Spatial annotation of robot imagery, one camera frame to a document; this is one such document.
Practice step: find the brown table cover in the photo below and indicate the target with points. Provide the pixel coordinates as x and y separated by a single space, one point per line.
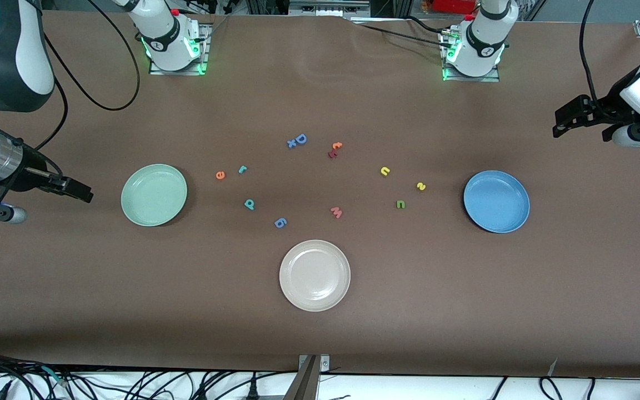
320 83

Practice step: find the silver frame rail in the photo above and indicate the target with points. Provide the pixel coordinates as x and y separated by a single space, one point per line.
325 8

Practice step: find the red box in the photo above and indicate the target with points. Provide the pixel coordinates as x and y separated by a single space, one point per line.
453 5

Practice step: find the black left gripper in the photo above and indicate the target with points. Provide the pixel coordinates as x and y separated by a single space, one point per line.
609 104

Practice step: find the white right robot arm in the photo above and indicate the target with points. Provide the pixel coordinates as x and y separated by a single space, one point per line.
31 44

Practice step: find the metal table edge bracket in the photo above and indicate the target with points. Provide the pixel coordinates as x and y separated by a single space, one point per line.
311 369

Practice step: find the pink foam letter w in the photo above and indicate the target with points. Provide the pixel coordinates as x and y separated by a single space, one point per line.
336 212

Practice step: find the blue plate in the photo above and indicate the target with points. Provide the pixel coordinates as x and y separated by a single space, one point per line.
496 201

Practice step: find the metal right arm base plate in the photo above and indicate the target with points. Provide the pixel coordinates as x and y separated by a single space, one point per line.
159 71

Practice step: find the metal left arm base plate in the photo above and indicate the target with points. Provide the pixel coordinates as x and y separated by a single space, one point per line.
489 78

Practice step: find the beige plate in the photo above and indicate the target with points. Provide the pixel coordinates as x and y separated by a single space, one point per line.
315 275

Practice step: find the teal foam letter p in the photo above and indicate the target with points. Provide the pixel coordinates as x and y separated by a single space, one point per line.
249 204

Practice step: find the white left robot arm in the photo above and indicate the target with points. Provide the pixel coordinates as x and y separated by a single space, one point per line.
484 39

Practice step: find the blue foam letter D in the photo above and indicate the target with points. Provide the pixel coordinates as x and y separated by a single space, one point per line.
300 139

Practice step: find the light green plate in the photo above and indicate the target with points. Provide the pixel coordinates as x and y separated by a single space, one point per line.
154 194

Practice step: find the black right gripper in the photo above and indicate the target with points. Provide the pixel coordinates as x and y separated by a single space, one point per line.
32 174

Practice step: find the blue foam digit six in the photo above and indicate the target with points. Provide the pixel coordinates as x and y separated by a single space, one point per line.
280 223

